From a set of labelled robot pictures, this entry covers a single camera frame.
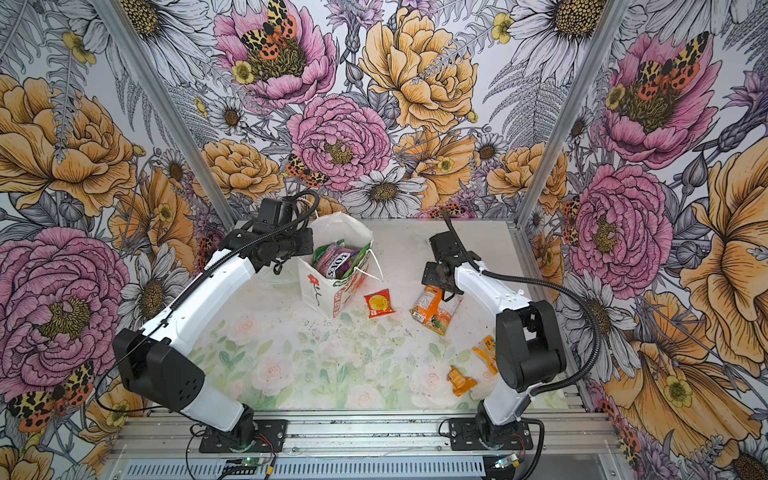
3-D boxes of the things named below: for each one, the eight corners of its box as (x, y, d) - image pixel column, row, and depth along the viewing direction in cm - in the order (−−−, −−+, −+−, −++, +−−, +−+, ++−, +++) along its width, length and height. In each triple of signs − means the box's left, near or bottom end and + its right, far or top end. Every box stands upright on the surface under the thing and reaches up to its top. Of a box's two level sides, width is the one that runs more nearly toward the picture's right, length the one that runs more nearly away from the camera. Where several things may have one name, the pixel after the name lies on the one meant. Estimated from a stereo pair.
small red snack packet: (369, 318, 97) (368, 314, 95) (363, 298, 102) (363, 294, 100) (395, 312, 99) (395, 308, 97) (388, 292, 104) (388, 288, 102)
